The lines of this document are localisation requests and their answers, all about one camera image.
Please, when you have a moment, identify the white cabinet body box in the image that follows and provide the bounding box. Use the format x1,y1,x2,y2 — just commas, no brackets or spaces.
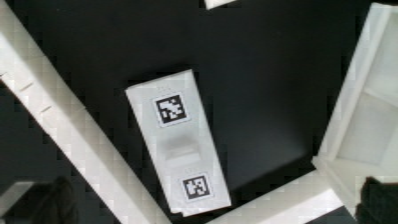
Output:
313,3,398,209

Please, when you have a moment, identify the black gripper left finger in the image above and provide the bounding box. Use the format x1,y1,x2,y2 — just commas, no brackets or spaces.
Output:
0,176,80,224

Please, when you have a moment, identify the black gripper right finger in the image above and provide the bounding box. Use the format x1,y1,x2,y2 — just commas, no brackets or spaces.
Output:
356,177,398,224

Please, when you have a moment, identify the white table border rail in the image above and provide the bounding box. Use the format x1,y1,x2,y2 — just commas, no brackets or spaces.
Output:
0,0,343,224

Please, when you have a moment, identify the white block piece top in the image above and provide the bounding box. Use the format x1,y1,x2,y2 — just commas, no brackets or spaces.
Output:
205,0,235,9

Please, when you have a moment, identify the white door panel with tags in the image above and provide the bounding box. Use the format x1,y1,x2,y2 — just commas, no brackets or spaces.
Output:
126,70,231,217

